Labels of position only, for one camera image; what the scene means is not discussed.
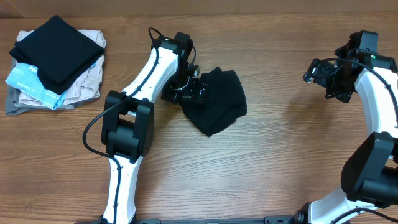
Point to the folded beige garment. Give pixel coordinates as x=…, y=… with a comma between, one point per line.
x=87, y=85

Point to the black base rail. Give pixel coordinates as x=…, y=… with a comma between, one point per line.
x=282, y=219

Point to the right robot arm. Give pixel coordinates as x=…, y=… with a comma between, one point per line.
x=366, y=184

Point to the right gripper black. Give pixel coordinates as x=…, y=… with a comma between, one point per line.
x=344, y=94

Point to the folded black garment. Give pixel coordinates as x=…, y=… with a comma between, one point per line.
x=59, y=51

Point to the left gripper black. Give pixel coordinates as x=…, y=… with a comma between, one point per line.
x=191, y=93

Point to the black polo shirt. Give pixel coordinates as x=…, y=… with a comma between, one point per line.
x=225, y=101

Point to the folded light blue garment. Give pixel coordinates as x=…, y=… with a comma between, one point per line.
x=24, y=78

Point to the folded grey garment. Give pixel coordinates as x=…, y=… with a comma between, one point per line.
x=14, y=107

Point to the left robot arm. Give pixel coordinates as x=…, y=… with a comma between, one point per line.
x=128, y=120

